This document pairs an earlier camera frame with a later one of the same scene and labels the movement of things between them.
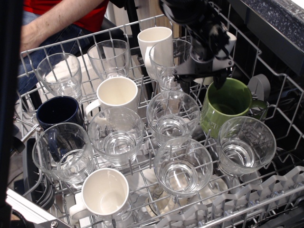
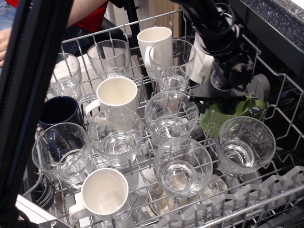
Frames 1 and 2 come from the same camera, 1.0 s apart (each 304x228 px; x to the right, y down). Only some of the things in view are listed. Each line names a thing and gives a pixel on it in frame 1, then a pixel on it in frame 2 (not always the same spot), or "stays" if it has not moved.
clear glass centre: x=172 y=114 stays
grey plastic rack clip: x=260 y=86 stays
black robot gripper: x=209 y=41 to x=230 y=77
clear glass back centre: x=165 y=55 stays
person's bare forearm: x=33 y=33 to x=80 y=9
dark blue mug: x=57 y=109 stays
